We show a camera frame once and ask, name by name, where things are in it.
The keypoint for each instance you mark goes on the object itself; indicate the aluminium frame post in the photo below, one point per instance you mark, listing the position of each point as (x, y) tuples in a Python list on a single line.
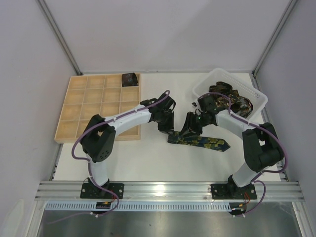
[(276, 33), (58, 34)]

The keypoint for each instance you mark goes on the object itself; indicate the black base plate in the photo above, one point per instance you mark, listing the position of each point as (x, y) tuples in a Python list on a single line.
[(89, 191), (222, 191)]

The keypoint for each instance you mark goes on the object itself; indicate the right aluminium frame post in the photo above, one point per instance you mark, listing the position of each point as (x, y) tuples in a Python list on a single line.
[(276, 33)]

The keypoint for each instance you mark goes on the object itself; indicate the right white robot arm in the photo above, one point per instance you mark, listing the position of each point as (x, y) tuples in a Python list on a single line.
[(261, 147)]

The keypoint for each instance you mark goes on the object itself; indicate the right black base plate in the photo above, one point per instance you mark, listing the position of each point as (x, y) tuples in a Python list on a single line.
[(222, 191)]

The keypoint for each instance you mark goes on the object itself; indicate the left aluminium frame post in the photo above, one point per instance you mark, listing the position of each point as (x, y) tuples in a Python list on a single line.
[(58, 34)]

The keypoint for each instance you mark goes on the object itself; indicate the wooden compartment tray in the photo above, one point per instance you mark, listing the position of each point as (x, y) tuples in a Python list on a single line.
[(89, 95)]

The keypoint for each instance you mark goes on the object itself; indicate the aluminium mounting rail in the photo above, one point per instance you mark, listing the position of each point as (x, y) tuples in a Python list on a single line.
[(170, 191)]

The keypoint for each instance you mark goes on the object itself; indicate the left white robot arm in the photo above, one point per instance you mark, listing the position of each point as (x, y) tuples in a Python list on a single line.
[(98, 138)]

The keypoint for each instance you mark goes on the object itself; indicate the white slotted cable duct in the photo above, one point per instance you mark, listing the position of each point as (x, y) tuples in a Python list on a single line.
[(139, 206)]

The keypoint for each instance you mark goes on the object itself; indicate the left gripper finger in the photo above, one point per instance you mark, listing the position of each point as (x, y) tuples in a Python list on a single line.
[(170, 124), (162, 127)]

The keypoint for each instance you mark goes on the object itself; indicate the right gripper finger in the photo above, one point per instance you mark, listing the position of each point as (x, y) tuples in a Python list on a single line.
[(194, 128), (189, 117)]

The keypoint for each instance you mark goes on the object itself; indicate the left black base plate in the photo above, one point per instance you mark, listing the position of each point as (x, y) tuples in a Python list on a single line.
[(89, 191)]

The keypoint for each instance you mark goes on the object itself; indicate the white plastic basket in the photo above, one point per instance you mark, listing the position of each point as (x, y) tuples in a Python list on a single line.
[(257, 98)]

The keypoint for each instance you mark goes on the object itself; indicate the blue yellow floral tie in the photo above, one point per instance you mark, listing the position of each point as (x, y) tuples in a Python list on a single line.
[(211, 143)]

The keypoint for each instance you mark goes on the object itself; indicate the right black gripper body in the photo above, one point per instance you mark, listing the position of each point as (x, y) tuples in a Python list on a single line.
[(191, 124)]

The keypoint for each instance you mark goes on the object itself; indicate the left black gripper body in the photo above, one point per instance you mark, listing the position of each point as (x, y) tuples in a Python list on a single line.
[(165, 125)]

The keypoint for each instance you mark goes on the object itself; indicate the brown patterned tie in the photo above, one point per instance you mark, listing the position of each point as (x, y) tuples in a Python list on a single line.
[(227, 90)]

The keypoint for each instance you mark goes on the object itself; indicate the rolled dark tie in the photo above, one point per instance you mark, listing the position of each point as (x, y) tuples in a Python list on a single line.
[(129, 79)]

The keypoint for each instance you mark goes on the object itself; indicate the dark striped tie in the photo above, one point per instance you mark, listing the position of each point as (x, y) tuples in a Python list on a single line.
[(241, 106)]

